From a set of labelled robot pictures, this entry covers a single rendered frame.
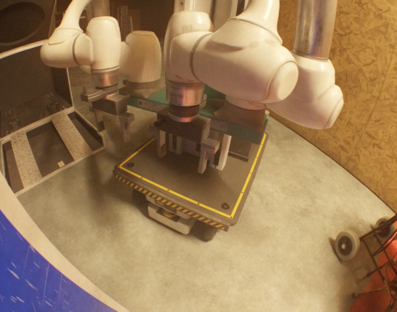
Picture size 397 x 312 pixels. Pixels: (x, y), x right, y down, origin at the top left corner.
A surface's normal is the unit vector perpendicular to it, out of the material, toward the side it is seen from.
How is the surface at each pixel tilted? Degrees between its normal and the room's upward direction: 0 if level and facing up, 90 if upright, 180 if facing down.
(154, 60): 88
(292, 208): 0
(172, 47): 89
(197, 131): 90
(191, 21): 64
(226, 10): 90
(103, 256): 0
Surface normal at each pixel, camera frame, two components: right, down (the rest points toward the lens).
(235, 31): -0.59, -0.07
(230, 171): 0.09, -0.79
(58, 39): 0.04, 0.14
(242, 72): -0.63, 0.43
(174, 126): -0.43, 0.51
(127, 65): -0.13, 0.65
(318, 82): -0.20, 0.44
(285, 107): -0.75, 0.59
